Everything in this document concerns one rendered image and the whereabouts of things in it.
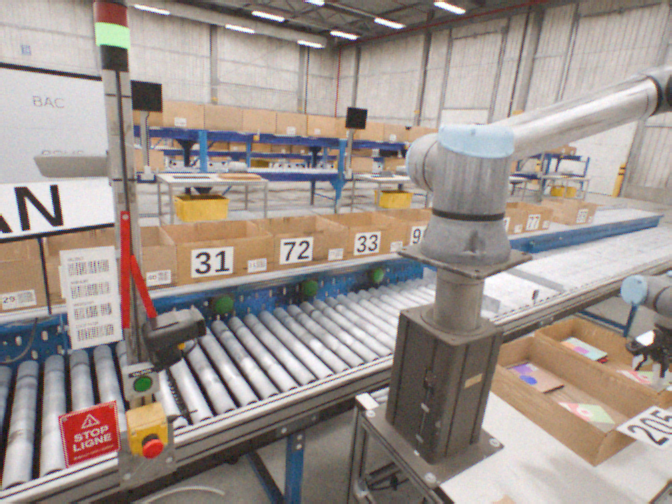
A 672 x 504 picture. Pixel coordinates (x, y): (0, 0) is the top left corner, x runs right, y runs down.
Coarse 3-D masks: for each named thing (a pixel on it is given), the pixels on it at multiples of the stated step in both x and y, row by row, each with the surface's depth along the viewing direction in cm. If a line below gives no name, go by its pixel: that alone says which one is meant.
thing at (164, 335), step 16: (160, 320) 77; (176, 320) 77; (192, 320) 78; (144, 336) 75; (160, 336) 75; (176, 336) 77; (192, 336) 79; (160, 352) 77; (176, 352) 79; (160, 368) 78
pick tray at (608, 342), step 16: (576, 320) 151; (544, 336) 134; (560, 336) 148; (576, 336) 151; (592, 336) 146; (608, 336) 142; (576, 352) 125; (608, 352) 142; (624, 352) 137; (608, 368) 117; (624, 368) 134; (640, 368) 133; (640, 384) 110
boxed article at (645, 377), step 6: (624, 372) 126; (630, 372) 126; (636, 372) 127; (642, 372) 127; (648, 372) 127; (636, 378) 123; (642, 378) 123; (648, 378) 124; (648, 384) 121; (666, 384) 121; (660, 390) 122
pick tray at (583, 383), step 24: (504, 360) 129; (528, 360) 135; (552, 360) 128; (576, 360) 121; (504, 384) 113; (528, 384) 106; (576, 384) 122; (600, 384) 115; (624, 384) 110; (528, 408) 106; (552, 408) 100; (624, 408) 110; (648, 408) 99; (552, 432) 101; (576, 432) 95; (600, 432) 90; (600, 456) 91
